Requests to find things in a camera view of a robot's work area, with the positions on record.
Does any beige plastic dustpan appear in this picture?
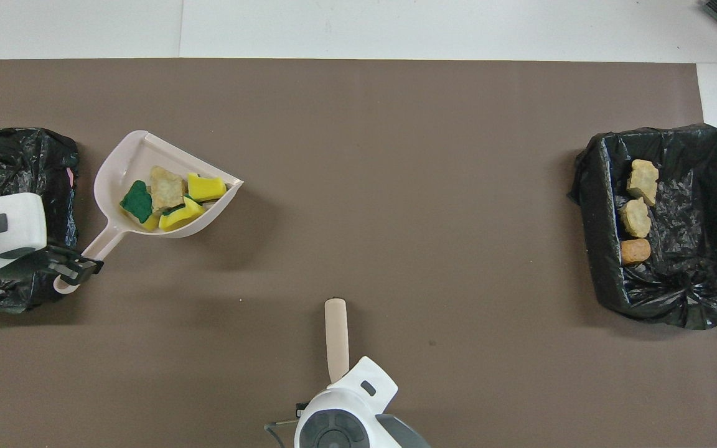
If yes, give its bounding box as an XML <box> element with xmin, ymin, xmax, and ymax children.
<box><xmin>54</xmin><ymin>129</ymin><xmax>245</xmax><ymax>294</ymax></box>

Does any black-bagged trash bin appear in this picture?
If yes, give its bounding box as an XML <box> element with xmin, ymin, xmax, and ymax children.
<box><xmin>568</xmin><ymin>123</ymin><xmax>717</xmax><ymax>330</ymax></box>

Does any brown table mat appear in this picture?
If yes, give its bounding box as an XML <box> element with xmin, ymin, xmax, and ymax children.
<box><xmin>0</xmin><ymin>59</ymin><xmax>717</xmax><ymax>448</ymax></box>

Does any brown bread roll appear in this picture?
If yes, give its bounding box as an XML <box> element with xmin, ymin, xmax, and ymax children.
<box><xmin>620</xmin><ymin>238</ymin><xmax>652</xmax><ymax>266</ymax></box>

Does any tan bread piece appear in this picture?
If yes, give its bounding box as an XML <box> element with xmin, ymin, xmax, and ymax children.
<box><xmin>619</xmin><ymin>198</ymin><xmax>652</xmax><ymax>238</ymax></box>

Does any beige handled brush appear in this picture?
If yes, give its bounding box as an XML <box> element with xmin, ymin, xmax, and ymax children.
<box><xmin>324</xmin><ymin>298</ymin><xmax>350</xmax><ymax>385</ymax></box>

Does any pale torn bread piece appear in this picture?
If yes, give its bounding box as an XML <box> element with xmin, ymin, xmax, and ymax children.
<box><xmin>626</xmin><ymin>159</ymin><xmax>660</xmax><ymax>207</ymax></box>

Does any striped orange bread piece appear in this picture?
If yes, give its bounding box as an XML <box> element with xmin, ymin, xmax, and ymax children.
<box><xmin>149</xmin><ymin>166</ymin><xmax>187</xmax><ymax>213</ymax></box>

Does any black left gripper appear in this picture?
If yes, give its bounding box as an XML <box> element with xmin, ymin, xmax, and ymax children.
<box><xmin>40</xmin><ymin>245</ymin><xmax>105</xmax><ymax>288</ymax></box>

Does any green yellow sponge piece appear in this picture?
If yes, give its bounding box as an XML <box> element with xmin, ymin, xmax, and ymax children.
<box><xmin>158</xmin><ymin>195</ymin><xmax>207</xmax><ymax>232</ymax></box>
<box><xmin>119</xmin><ymin>180</ymin><xmax>160</xmax><ymax>231</ymax></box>

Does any black-bagged bin with pink spot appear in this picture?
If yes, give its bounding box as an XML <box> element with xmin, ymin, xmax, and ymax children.
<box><xmin>0</xmin><ymin>128</ymin><xmax>80</xmax><ymax>314</ymax></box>

